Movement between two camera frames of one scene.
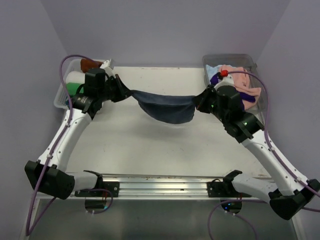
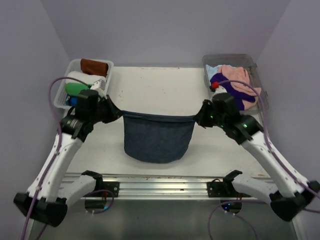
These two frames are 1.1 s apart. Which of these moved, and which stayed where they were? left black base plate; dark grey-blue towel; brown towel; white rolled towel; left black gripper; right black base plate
Moved: left black gripper; dark grey-blue towel
Stayed: white rolled towel; left black base plate; brown towel; right black base plate
